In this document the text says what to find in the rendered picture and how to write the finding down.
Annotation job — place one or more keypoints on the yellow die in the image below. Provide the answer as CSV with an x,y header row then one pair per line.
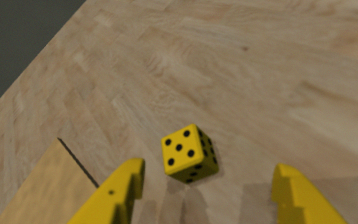
x,y
188,155

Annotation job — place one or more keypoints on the tan mat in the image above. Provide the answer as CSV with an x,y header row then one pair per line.
x,y
54,191

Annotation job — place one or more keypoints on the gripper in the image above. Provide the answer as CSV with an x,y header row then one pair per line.
x,y
299,201

